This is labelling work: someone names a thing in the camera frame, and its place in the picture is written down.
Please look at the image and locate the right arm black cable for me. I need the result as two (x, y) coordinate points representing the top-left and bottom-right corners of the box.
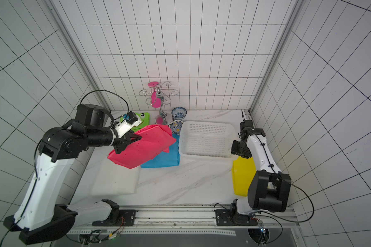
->
(213, 182), (315, 245)

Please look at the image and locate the white plastic perforated basket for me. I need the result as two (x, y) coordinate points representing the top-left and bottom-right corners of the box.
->
(179, 121), (237, 161)

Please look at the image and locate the pink wine glass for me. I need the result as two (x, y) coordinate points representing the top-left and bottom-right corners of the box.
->
(147, 81), (162, 109)

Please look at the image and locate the yellow folded raincoat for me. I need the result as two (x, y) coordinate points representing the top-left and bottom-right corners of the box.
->
(231, 157), (257, 197)

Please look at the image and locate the blue patterned ceramic bowl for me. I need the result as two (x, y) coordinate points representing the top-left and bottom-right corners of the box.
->
(171, 107), (187, 120)

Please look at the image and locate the pink bunny raincoat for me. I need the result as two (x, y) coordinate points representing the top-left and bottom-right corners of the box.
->
(108, 125), (176, 169)

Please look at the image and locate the silver wire cup stand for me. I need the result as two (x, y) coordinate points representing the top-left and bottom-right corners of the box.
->
(139, 81), (179, 125)

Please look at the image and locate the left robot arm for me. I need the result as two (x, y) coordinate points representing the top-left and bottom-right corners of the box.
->
(4, 104), (141, 245)

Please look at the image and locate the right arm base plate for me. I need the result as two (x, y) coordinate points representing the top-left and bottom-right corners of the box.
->
(214, 209), (258, 226)

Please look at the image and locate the blue patterned ceramic cup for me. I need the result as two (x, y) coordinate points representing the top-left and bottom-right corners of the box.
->
(169, 119), (183, 135)

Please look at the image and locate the green frog folded raincoat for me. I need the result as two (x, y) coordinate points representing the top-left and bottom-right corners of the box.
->
(131, 112), (150, 132)

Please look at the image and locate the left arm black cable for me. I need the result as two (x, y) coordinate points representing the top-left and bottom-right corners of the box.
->
(79, 89), (130, 122)

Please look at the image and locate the blue folded raincoat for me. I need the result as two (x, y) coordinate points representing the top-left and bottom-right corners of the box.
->
(141, 134), (180, 168)

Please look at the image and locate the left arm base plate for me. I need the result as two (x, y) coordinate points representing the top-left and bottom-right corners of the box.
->
(92, 210), (137, 227)

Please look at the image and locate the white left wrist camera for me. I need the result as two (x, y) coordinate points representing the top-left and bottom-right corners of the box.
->
(113, 111), (141, 138)

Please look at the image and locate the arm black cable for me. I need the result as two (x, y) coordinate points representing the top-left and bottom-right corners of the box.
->
(213, 182), (315, 245)
(79, 89), (130, 122)

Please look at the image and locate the electronics wiring bundle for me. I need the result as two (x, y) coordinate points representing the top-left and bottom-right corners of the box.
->
(64, 216), (126, 246)

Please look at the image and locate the aluminium mounting rail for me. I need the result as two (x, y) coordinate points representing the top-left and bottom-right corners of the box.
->
(67, 205), (299, 237)

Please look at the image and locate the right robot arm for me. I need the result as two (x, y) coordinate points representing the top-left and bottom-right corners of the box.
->
(231, 127), (292, 216)

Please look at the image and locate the white folded raincoat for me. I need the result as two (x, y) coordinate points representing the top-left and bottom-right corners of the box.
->
(90, 158), (141, 198)

